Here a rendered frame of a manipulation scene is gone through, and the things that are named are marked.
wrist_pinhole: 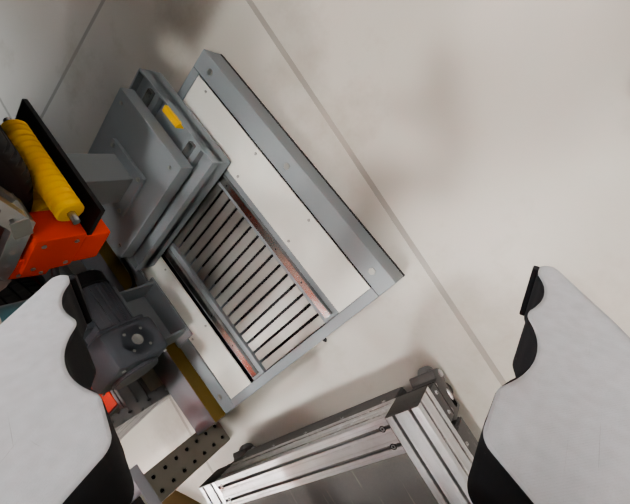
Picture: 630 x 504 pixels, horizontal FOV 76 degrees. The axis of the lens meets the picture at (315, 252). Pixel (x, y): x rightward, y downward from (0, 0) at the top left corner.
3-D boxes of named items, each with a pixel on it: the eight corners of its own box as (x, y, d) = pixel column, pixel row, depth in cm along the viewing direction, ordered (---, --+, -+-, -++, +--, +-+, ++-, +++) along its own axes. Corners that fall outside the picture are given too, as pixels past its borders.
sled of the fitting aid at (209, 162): (163, 73, 120) (135, 66, 112) (233, 162, 115) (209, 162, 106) (101, 187, 145) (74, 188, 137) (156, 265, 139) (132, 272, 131)
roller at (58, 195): (25, 110, 90) (-6, 108, 85) (95, 211, 85) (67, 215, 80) (18, 130, 92) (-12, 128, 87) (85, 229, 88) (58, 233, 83)
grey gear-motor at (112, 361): (141, 231, 140) (32, 252, 110) (210, 329, 133) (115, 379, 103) (120, 262, 149) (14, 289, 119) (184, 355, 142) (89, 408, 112)
